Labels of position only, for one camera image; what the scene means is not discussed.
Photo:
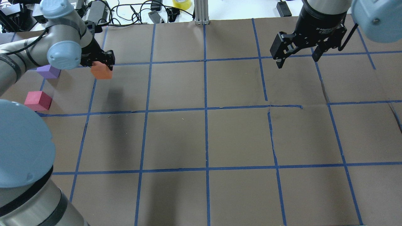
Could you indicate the yellow tape roll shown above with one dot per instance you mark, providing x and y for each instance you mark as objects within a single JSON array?
[{"x": 182, "y": 4}]

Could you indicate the black power adapter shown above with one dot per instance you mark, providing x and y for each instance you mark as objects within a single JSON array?
[{"x": 98, "y": 11}]

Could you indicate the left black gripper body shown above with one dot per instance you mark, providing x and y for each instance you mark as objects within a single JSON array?
[{"x": 93, "y": 50}]

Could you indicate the aluminium frame post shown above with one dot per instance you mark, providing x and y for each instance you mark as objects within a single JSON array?
[{"x": 201, "y": 12}]

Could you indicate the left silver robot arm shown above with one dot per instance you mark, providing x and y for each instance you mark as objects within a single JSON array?
[{"x": 29, "y": 197}]

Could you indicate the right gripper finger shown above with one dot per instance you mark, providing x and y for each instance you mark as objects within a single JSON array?
[
  {"x": 319, "y": 51},
  {"x": 285, "y": 45}
]

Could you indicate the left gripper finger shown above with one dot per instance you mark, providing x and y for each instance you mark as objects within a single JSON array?
[{"x": 106, "y": 57}]

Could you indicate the orange foam cube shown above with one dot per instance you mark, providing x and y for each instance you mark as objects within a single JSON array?
[{"x": 100, "y": 70}]

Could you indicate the pink foam cube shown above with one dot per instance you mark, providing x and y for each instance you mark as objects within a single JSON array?
[{"x": 38, "y": 101}]

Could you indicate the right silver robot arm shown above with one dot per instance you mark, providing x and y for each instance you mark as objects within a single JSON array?
[{"x": 380, "y": 20}]

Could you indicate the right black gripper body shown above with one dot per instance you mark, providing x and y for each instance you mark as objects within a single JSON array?
[{"x": 320, "y": 22}]

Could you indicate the purple foam cube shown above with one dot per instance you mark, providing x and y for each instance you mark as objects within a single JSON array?
[{"x": 48, "y": 72}]

